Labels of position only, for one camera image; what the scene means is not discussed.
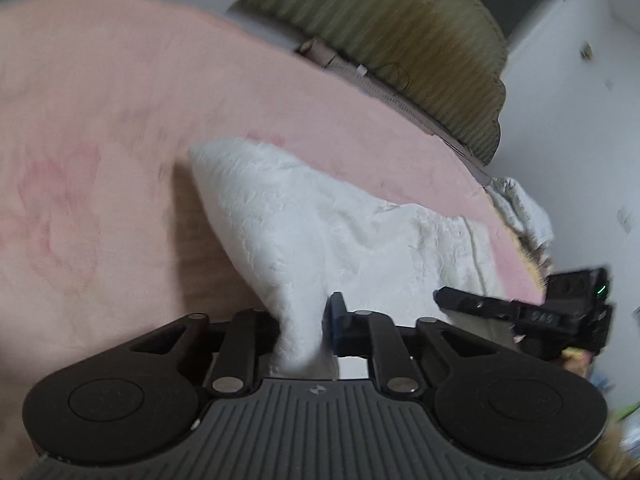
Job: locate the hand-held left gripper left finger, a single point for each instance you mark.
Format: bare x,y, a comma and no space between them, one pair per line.
260,331

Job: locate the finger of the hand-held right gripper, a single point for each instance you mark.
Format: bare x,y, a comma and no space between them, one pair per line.
475,304

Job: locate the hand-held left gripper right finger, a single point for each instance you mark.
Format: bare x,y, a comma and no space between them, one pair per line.
334,324

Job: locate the white pants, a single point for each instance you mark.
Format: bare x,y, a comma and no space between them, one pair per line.
320,230

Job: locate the patterned white pillow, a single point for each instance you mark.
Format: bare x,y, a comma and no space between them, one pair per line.
525,210

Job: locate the pink blanket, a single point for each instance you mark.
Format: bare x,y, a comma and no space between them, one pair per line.
110,170

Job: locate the olive padded headboard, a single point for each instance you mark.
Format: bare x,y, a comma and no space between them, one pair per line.
415,45

